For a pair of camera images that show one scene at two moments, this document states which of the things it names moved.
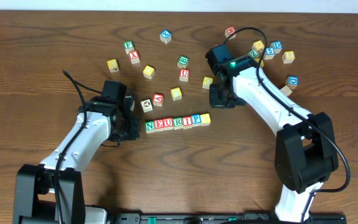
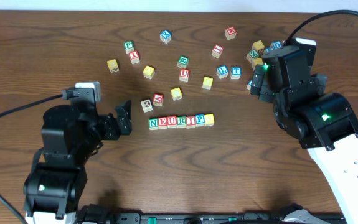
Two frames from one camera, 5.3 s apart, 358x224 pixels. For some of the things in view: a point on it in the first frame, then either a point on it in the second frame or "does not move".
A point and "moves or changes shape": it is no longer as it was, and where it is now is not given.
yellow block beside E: x=176 y=93 does not move
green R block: x=178 y=123 moves or changes shape
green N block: x=149 y=127 moves or changes shape
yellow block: x=113 y=65 does not move
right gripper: x=220 y=98 -> x=266 y=81
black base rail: x=220 y=218 does not move
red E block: x=159 y=125 moves or changes shape
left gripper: x=132 y=127 -> x=113 y=125
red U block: x=168 y=124 moves or changes shape
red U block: x=184 y=74 does not move
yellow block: x=205 y=119 moves or changes shape
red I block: x=187 y=122 moves or changes shape
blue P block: x=196 y=120 moves or changes shape
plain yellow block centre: x=207 y=82 does not move
